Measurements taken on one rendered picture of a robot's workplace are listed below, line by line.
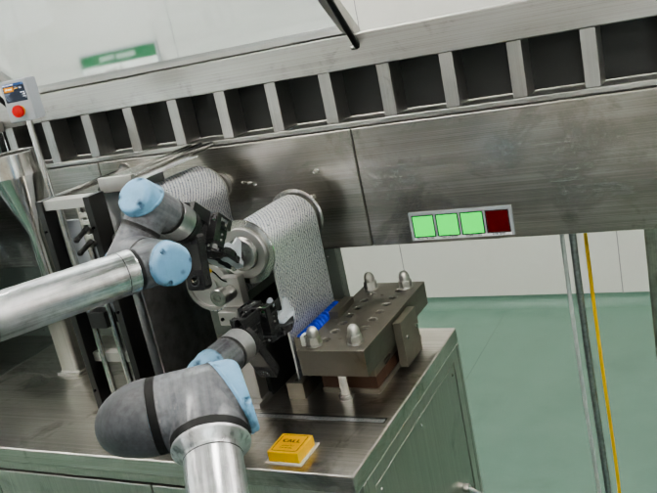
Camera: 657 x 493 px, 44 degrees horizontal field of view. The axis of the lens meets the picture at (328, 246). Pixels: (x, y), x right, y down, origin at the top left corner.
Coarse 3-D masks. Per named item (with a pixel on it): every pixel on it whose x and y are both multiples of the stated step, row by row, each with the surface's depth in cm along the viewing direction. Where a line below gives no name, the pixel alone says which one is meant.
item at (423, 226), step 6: (420, 216) 193; (426, 216) 192; (414, 222) 194; (420, 222) 194; (426, 222) 193; (432, 222) 192; (420, 228) 194; (426, 228) 194; (432, 228) 193; (420, 234) 195; (426, 234) 194; (432, 234) 193
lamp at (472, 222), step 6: (462, 216) 189; (468, 216) 188; (474, 216) 187; (480, 216) 187; (462, 222) 189; (468, 222) 188; (474, 222) 188; (480, 222) 187; (462, 228) 190; (468, 228) 189; (474, 228) 188; (480, 228) 188
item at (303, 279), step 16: (320, 240) 197; (304, 256) 190; (320, 256) 197; (288, 272) 183; (304, 272) 189; (320, 272) 196; (288, 288) 183; (304, 288) 189; (320, 288) 196; (304, 304) 188; (320, 304) 195; (304, 320) 188; (288, 336) 182
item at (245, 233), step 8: (232, 232) 177; (240, 232) 176; (248, 232) 175; (256, 240) 175; (256, 248) 176; (264, 248) 175; (264, 256) 176; (256, 264) 177; (264, 264) 176; (240, 272) 180; (248, 272) 179; (256, 272) 178
